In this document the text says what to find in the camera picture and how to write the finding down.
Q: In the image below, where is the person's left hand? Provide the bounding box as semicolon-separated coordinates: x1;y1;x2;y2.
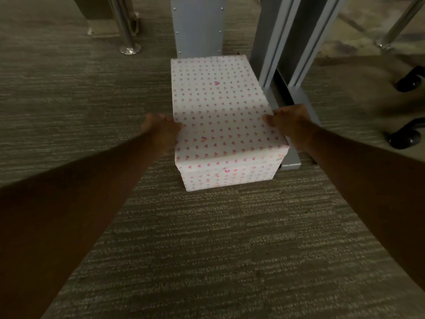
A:
141;113;185;147

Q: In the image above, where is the person's right hand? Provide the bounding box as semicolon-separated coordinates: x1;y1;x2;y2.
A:
263;104;320;150

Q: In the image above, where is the white heart-print gift box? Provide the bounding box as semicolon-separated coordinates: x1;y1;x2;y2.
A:
171;55;291;193

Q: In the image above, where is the person's right forearm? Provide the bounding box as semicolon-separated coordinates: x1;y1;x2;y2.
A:
296;124;425;293

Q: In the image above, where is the person's left forearm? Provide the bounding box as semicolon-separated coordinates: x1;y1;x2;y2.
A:
0;136;173;319

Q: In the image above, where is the grey metal desk panel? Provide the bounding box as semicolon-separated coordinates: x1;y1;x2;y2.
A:
250;0;348;87

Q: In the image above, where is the grey metal desk leg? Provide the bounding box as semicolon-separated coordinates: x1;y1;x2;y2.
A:
171;0;225;59

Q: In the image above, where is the chrome table leg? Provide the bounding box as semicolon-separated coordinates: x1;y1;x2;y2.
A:
107;0;142;55

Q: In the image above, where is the black chair caster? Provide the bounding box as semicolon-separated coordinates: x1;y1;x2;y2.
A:
395;66;425;93
385;118;425;150

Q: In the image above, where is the chrome chair leg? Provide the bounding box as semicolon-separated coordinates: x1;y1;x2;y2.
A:
376;0;425;51

